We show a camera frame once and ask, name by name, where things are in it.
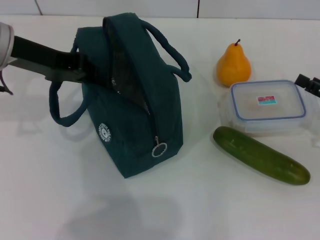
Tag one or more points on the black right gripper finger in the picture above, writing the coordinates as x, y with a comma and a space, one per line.
303, 80

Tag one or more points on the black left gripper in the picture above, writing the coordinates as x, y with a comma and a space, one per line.
50, 60

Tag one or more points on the clear food container blue rim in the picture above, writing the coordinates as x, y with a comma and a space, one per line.
250, 110

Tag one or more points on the orange pear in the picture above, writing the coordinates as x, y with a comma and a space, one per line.
233, 67

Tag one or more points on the dark teal insulated lunch bag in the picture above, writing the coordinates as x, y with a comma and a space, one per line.
125, 140

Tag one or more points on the green cucumber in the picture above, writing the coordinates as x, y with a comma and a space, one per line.
260, 157

